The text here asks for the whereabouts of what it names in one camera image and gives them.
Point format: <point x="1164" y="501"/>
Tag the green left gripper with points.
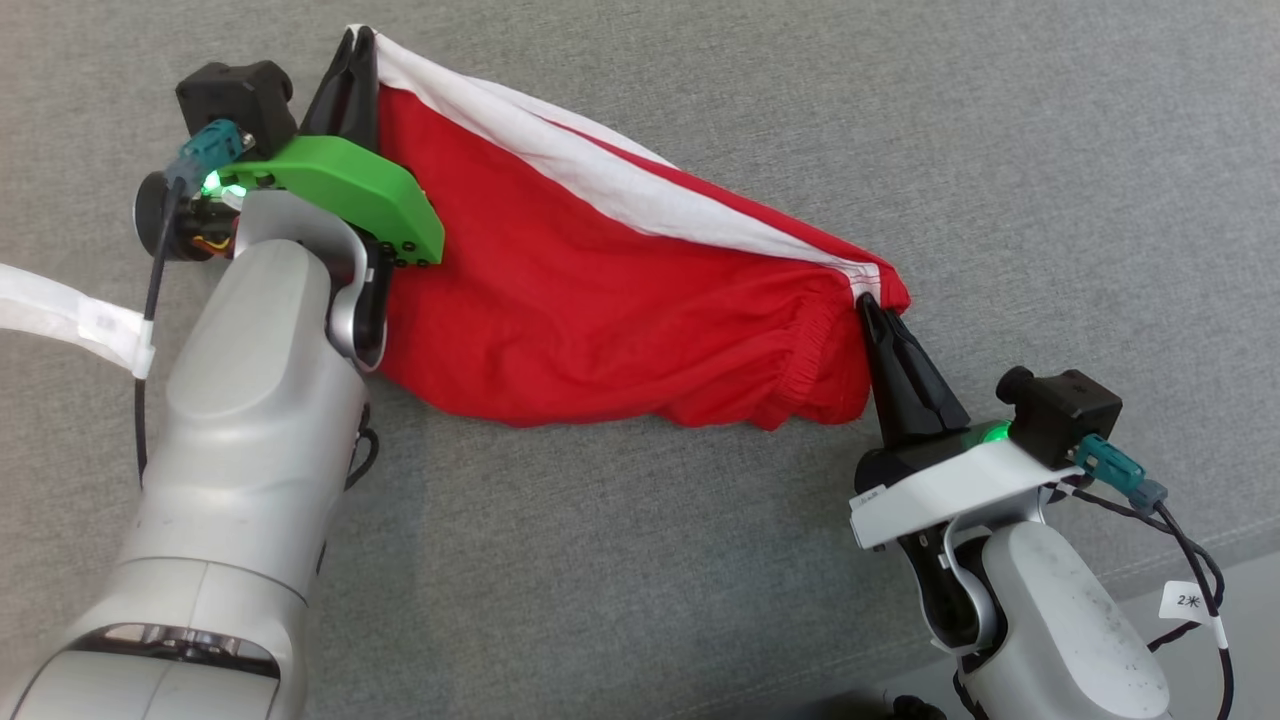
<point x="360" y="190"/>

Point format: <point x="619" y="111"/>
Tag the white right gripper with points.
<point x="950" y="490"/>

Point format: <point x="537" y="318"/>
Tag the red shorts with white panel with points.
<point x="600" y="300"/>

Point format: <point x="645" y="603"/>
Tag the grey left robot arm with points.
<point x="250" y="400"/>

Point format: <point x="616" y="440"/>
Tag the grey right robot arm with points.
<point x="1060" y="620"/>

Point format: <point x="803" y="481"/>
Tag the white cloth tape strip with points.
<point x="70" y="315"/>

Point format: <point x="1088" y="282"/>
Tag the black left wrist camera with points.
<point x="240" y="95"/>

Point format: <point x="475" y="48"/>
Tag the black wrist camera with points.
<point x="1065" y="410"/>
<point x="240" y="95"/>

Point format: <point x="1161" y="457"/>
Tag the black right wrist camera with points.
<point x="1065" y="410"/>

